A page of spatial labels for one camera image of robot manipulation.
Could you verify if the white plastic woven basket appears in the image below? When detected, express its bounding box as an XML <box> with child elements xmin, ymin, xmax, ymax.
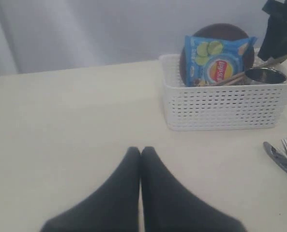
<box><xmin>159</xmin><ymin>54</ymin><xmax>287</xmax><ymax>131</ymax></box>

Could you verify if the silver table knife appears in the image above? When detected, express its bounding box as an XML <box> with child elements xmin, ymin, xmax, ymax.
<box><xmin>263</xmin><ymin>142</ymin><xmax>287</xmax><ymax>173</ymax></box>

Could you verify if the lower brown chopstick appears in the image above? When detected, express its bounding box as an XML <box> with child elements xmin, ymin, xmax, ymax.
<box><xmin>213</xmin><ymin>75</ymin><xmax>246</xmax><ymax>86</ymax></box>

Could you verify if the stainless steel cup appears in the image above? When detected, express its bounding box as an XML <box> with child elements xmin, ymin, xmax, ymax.
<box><xmin>243</xmin><ymin>67</ymin><xmax>287</xmax><ymax>85</ymax></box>

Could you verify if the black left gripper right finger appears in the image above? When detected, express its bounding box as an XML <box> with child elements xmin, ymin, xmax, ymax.
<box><xmin>140</xmin><ymin>146</ymin><xmax>240</xmax><ymax>232</ymax></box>

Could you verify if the blue chips bag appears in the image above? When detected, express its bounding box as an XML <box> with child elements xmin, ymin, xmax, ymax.
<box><xmin>184</xmin><ymin>36</ymin><xmax>257</xmax><ymax>87</ymax></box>

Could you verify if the white backdrop curtain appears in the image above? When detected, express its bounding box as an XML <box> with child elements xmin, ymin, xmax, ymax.
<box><xmin>0</xmin><ymin>0</ymin><xmax>268</xmax><ymax>76</ymax></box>

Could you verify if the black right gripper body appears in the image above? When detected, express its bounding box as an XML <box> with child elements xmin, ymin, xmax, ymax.
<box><xmin>258</xmin><ymin>0</ymin><xmax>287</xmax><ymax>60</ymax></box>

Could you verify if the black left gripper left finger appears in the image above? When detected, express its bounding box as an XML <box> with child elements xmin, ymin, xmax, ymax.
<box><xmin>41</xmin><ymin>147</ymin><xmax>140</xmax><ymax>232</ymax></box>

